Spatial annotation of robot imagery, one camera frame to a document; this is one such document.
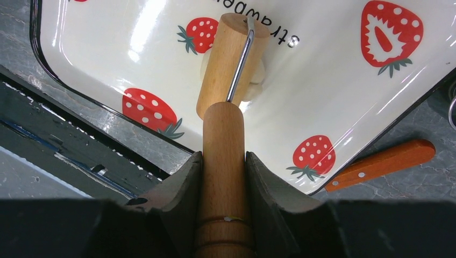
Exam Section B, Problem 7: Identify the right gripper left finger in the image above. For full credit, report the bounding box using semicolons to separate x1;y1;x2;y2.
126;152;203;257

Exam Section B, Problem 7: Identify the white dough piece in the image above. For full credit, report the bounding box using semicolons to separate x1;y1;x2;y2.
200;51;266;102

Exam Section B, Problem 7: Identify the orange handled scraper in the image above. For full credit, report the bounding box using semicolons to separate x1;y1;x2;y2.
325;139;436;192

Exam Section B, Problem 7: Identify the wooden dough roller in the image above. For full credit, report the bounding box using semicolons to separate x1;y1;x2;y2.
195;13;269;257

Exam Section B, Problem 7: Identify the small metal cup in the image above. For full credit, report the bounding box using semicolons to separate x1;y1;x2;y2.
447;81;455;130

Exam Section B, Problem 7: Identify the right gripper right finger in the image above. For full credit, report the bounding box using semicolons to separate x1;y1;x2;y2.
245;152;342;257

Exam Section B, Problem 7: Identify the strawberry pattern tray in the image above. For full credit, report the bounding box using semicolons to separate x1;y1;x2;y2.
30;1;455;195

